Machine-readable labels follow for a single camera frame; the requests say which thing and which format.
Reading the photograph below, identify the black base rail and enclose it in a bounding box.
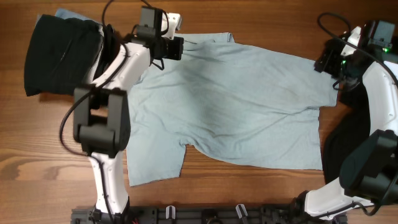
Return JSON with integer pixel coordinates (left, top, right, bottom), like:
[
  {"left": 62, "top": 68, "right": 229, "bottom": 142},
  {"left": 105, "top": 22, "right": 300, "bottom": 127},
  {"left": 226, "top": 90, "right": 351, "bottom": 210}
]
[{"left": 70, "top": 204, "right": 348, "bottom": 224}]

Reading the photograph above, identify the folded black shirt on stack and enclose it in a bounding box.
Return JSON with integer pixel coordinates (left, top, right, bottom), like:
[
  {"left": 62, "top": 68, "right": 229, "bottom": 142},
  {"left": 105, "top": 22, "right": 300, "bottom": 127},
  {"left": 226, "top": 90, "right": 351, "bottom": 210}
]
[{"left": 24, "top": 14, "right": 116, "bottom": 96}]

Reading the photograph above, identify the light blue t-shirt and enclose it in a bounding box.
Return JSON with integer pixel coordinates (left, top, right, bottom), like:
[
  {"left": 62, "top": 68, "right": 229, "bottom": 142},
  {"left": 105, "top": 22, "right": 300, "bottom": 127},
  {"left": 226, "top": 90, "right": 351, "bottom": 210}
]
[{"left": 126, "top": 33, "right": 337, "bottom": 186}]

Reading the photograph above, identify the folded light blue shirt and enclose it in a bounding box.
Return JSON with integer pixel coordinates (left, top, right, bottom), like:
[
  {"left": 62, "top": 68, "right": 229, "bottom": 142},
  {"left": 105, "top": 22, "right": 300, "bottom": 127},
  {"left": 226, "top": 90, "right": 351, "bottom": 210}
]
[{"left": 35, "top": 8, "right": 102, "bottom": 28}]

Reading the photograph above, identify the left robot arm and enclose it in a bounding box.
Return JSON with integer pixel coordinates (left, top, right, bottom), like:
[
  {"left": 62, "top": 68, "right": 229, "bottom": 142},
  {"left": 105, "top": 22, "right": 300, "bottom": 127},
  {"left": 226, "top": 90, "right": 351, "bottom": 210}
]
[{"left": 73, "top": 6, "right": 183, "bottom": 223}]

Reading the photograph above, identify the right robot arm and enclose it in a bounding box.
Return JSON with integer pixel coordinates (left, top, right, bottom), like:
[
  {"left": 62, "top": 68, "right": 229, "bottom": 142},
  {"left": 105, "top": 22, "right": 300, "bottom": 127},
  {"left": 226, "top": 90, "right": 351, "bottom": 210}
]
[{"left": 262, "top": 20, "right": 397, "bottom": 223}]

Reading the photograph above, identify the left black cable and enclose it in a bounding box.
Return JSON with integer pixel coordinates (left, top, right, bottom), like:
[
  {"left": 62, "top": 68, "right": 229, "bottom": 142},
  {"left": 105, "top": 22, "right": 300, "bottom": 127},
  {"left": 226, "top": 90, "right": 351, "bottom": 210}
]
[{"left": 58, "top": 0, "right": 156, "bottom": 224}]

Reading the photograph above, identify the black shirt on right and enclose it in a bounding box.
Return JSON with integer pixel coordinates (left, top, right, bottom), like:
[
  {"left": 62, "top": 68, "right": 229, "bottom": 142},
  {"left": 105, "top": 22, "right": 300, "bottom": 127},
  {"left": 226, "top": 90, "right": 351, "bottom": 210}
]
[{"left": 322, "top": 23, "right": 398, "bottom": 184}]

